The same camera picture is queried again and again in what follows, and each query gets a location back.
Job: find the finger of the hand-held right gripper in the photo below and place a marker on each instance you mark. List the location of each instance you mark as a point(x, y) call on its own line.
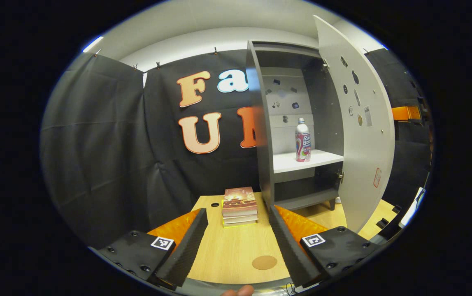
point(404, 113)

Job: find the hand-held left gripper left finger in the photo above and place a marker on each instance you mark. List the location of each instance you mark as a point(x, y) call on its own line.
point(186, 250)

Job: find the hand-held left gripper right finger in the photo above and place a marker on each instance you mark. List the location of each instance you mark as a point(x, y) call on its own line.
point(291, 250)

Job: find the round brown coaster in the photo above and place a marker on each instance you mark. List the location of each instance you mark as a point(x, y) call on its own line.
point(264, 262)

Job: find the light grey cabinet door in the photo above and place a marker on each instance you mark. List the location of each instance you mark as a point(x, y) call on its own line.
point(363, 164)

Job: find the white bottle with colourful label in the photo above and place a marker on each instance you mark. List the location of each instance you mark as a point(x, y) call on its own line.
point(303, 144)

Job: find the dark grey cabinet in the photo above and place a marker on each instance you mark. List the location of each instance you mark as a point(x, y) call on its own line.
point(265, 172)

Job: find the white cabinet shelf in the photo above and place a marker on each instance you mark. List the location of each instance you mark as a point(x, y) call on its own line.
point(289, 162)

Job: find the yellow edged book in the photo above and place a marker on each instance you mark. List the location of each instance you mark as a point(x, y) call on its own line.
point(240, 225)

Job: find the white edged book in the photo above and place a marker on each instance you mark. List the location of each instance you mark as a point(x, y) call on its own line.
point(240, 219)

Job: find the brown cover book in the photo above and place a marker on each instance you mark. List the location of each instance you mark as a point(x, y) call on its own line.
point(240, 199)

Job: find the black table clamp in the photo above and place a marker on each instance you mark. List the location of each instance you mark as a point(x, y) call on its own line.
point(382, 223)
point(396, 209)

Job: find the black backdrop cloth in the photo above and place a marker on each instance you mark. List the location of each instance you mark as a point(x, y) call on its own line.
point(96, 144)

